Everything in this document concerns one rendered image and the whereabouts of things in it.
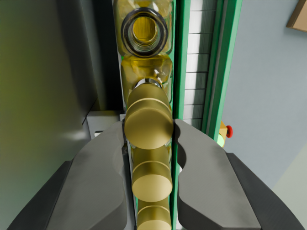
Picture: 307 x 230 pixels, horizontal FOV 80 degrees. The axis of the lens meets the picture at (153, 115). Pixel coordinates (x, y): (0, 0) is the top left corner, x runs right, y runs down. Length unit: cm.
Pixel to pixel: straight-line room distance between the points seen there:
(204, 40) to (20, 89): 32
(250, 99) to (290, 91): 12
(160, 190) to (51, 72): 19
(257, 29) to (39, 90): 52
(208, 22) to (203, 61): 7
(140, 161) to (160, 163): 2
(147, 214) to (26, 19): 23
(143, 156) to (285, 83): 58
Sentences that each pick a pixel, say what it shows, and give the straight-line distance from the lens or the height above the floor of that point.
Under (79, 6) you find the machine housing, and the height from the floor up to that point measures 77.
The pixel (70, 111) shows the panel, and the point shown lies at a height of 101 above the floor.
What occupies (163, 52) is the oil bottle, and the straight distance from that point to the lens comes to 18.
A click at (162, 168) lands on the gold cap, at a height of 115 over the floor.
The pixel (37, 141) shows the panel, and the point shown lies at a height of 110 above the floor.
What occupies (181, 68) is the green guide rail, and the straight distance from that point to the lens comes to 32.
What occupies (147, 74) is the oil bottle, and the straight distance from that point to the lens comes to 18.
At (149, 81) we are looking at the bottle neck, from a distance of 17.
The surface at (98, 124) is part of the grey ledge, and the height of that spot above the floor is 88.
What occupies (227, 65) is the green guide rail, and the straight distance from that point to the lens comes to 34.
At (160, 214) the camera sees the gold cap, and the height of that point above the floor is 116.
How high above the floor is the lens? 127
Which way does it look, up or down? 62 degrees down
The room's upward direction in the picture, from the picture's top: 175 degrees clockwise
